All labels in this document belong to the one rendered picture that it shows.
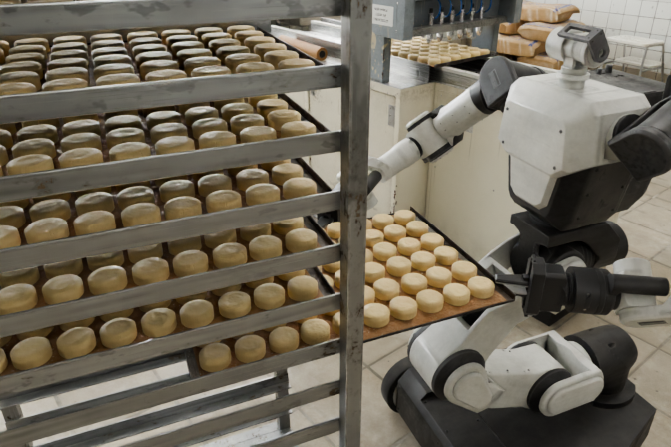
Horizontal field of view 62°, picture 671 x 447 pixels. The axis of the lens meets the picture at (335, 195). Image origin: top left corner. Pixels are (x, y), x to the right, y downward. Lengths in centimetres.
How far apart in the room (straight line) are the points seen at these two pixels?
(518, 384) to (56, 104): 128
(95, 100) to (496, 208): 181
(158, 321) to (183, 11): 45
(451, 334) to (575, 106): 59
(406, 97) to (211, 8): 163
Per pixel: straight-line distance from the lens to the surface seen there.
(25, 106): 69
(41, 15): 67
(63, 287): 84
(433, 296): 106
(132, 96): 69
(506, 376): 154
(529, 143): 126
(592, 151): 119
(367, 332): 100
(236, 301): 90
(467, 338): 136
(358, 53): 71
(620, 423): 184
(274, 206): 77
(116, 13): 67
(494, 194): 226
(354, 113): 73
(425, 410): 169
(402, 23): 216
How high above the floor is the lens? 141
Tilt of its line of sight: 26 degrees down
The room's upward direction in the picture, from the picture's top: straight up
